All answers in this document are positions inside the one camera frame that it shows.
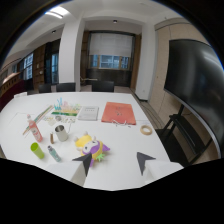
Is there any yellow purple plush toy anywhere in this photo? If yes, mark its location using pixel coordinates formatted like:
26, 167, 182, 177
73, 130, 111, 168

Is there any white booklet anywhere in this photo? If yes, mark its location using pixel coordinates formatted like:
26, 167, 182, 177
77, 105, 100, 122

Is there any beige tape roll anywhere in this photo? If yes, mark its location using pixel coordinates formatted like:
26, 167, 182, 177
139, 124, 154, 136

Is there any white window blind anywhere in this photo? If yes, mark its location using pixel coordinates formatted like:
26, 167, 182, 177
88, 32, 134, 58

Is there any green plastic cup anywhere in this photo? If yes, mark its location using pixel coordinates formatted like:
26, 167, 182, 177
30, 142, 46, 160

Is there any large black display screen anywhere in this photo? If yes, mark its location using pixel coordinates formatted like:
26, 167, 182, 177
163, 38, 224, 159

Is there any wooden ruler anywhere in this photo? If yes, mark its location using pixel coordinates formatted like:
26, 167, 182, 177
22, 104, 54, 136

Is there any green ruler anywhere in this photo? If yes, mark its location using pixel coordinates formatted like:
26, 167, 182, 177
50, 111, 78, 117

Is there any white cable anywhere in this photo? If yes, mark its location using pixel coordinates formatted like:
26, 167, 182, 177
111, 118, 133, 129

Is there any black display stand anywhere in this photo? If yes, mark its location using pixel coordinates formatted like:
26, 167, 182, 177
155, 103, 214, 168

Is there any black chair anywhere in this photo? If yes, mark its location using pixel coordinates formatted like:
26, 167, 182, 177
55, 82, 77, 93
37, 83, 53, 94
91, 80, 115, 93

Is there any colourful pen holder set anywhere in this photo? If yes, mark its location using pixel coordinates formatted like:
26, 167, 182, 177
52, 97, 81, 115

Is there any small grey bottle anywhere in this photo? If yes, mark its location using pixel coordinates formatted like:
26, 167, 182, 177
46, 145, 62, 163

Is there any steel mug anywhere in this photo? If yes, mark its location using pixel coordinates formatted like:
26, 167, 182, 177
54, 124, 70, 143

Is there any red spray bottle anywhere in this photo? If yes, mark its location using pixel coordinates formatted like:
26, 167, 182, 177
26, 114, 44, 144

